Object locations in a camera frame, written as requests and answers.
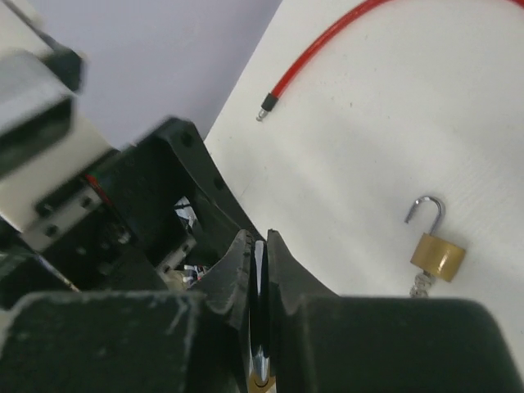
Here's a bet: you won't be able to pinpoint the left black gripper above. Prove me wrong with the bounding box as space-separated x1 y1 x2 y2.
0 116 263 291

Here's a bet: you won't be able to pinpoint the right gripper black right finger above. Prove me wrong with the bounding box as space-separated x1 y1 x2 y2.
266 230 523 392

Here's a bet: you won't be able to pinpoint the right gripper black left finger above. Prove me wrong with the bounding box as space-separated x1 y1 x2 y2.
1 230 254 392

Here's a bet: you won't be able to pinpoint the long shackle brass padlock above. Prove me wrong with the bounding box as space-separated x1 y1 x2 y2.
248 240 275 392

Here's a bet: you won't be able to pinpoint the red cable lock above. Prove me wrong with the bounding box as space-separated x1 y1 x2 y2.
256 1 523 122

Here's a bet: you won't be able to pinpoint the keys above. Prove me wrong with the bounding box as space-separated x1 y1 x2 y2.
409 271 436 298

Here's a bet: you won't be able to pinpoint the small brass padlock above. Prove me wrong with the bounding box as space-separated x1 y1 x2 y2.
404 196 467 282

